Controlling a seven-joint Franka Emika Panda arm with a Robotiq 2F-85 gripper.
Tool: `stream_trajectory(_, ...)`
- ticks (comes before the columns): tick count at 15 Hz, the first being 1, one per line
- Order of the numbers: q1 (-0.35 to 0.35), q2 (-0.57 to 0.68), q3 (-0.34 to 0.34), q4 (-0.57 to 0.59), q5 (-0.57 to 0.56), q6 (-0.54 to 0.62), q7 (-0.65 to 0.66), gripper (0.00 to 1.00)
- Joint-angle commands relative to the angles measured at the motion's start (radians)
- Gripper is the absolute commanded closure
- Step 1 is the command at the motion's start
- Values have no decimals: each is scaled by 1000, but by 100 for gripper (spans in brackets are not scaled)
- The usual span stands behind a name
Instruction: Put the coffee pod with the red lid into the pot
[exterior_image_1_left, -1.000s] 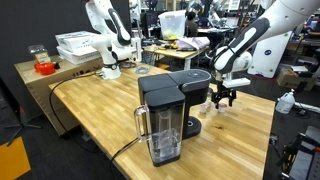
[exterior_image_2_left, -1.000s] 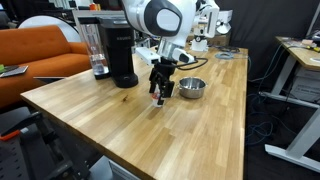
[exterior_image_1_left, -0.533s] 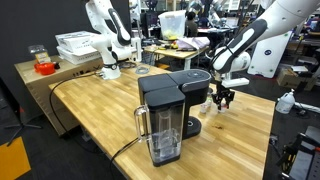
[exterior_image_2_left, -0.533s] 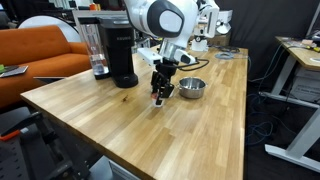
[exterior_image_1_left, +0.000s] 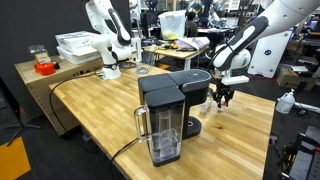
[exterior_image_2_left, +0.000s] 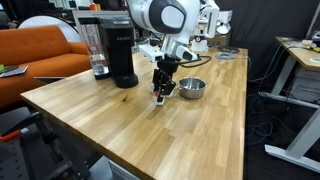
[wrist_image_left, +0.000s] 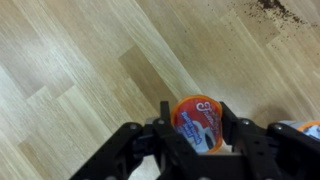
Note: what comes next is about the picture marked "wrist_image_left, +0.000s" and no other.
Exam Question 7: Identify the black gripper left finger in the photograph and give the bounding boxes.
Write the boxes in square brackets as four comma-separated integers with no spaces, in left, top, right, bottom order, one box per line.
[69,101,201,180]

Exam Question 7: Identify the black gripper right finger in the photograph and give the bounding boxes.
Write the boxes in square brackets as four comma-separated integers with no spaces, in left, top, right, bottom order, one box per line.
[219,101,320,180]

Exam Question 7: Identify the coffee pod with red lid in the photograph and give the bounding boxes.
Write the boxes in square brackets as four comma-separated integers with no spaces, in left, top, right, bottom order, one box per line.
[170,94,224,154]

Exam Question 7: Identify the coffee pod with dark lid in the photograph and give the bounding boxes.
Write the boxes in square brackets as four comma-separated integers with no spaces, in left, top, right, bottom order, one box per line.
[278,119,320,142]

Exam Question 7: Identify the spilled coffee grounds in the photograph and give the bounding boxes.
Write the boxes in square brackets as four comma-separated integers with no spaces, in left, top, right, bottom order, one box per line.
[229,0,309,29]

